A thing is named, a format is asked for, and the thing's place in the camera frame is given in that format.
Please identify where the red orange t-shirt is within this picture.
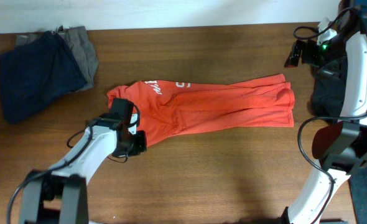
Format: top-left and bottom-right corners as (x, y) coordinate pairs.
(107, 74), (295, 146)

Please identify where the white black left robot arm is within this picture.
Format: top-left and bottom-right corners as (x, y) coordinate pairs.
(17, 113), (146, 223)

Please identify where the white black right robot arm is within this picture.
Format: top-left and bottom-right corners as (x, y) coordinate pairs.
(279, 1), (367, 223)

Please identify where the black garment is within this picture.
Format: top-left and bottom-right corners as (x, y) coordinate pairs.
(310, 56), (348, 117)

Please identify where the folded navy blue garment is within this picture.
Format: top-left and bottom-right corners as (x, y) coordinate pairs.
(0, 31), (87, 124)

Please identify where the folded grey garment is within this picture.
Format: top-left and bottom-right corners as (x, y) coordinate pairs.
(16, 26), (99, 92)

